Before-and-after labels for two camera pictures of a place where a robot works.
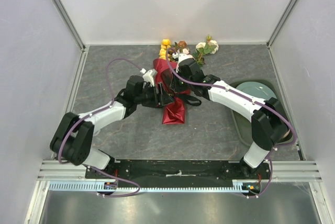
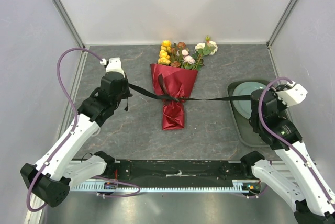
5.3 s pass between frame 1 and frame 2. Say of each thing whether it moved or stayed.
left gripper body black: moved
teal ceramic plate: stayed
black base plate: stayed
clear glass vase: stayed
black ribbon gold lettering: moved
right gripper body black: moved
